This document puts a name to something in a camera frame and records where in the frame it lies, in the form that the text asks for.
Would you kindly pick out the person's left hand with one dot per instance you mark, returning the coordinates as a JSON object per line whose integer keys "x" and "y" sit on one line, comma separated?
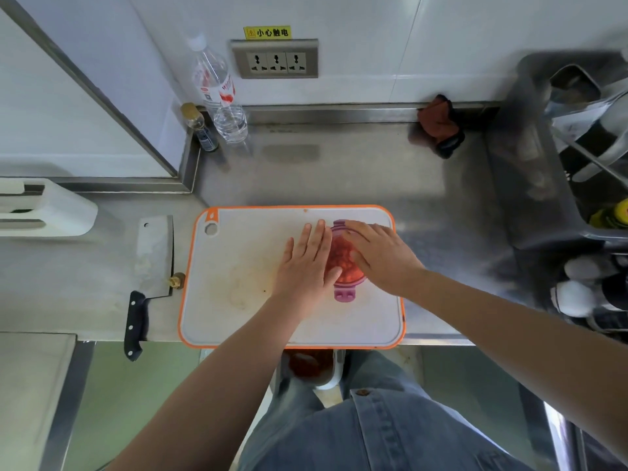
{"x": 304, "y": 274}

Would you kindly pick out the person's right hand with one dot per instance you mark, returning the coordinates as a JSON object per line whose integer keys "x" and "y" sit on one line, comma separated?
{"x": 387, "y": 259}

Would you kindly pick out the diced carrot pieces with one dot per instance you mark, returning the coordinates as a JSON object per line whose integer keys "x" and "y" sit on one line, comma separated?
{"x": 343, "y": 267}

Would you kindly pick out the purple round container lid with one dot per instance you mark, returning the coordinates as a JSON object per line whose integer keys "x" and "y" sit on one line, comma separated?
{"x": 343, "y": 295}

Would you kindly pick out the purple lidded container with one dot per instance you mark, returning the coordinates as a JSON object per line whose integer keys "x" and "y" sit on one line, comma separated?
{"x": 346, "y": 291}

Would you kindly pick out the brown carrot top stub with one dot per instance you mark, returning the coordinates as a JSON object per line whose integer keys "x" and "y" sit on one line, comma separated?
{"x": 176, "y": 281}

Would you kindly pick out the person's right forearm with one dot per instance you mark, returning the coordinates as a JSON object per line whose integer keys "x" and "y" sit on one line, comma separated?
{"x": 525, "y": 353}

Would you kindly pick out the person's left forearm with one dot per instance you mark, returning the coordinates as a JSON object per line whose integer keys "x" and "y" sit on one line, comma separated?
{"x": 206, "y": 397}

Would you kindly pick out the white orange-rimmed cutting board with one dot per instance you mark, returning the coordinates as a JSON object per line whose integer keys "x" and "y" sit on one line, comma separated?
{"x": 235, "y": 269}

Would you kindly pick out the white waste bin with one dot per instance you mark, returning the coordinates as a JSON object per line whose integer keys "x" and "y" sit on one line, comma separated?
{"x": 338, "y": 372}

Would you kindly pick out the blue denim trousers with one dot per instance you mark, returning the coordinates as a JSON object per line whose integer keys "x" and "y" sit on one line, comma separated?
{"x": 378, "y": 372}

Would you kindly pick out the dark red cloth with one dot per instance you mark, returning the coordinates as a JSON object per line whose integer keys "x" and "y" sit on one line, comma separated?
{"x": 436, "y": 122}

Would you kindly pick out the pale green cabinet front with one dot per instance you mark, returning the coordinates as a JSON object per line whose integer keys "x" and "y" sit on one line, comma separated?
{"x": 127, "y": 402}
{"x": 471, "y": 397}

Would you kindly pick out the clear plastic water bottle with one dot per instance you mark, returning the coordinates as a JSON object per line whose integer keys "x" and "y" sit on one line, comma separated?
{"x": 230, "y": 125}

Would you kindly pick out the small gold-capped bottle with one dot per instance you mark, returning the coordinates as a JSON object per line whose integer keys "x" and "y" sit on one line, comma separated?
{"x": 206, "y": 139}

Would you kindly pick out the blue denim shirt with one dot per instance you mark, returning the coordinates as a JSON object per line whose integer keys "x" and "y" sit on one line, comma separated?
{"x": 392, "y": 436}

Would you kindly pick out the group of seasoning bottles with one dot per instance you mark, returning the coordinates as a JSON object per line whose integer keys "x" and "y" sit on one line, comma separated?
{"x": 571, "y": 296}

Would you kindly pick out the yellow-capped sauce bottle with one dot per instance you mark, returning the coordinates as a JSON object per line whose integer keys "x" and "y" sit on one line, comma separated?
{"x": 613, "y": 215}

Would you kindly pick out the yellow warning sticker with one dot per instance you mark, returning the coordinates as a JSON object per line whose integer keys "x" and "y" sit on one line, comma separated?
{"x": 267, "y": 32}

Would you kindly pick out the white and black bag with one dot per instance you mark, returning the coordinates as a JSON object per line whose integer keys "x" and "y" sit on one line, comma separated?
{"x": 589, "y": 117}

